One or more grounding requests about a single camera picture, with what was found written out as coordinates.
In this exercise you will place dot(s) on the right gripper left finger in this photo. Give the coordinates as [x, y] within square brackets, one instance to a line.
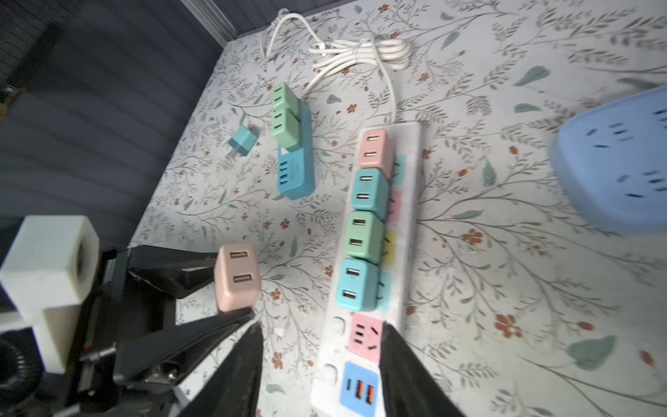
[234, 388]

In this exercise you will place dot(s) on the floral table mat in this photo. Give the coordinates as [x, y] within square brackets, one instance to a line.
[517, 305]

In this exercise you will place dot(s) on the teal charger cube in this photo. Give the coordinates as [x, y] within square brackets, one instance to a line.
[358, 285]
[371, 192]
[243, 140]

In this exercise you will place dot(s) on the round light blue socket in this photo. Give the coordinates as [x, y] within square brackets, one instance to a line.
[611, 162]

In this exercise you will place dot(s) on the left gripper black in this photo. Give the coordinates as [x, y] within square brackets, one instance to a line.
[117, 345]

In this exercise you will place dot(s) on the teal blue power strip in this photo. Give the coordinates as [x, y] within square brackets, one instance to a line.
[296, 178]

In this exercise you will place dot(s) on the long white power strip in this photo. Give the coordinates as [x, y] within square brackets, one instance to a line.
[347, 380]

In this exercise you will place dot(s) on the green charger cube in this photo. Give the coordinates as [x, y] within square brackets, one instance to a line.
[364, 236]
[286, 130]
[284, 99]

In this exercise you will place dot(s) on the pink charger cube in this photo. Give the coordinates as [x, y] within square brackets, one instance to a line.
[377, 152]
[237, 278]

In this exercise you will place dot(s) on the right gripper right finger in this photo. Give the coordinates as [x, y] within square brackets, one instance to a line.
[408, 389]

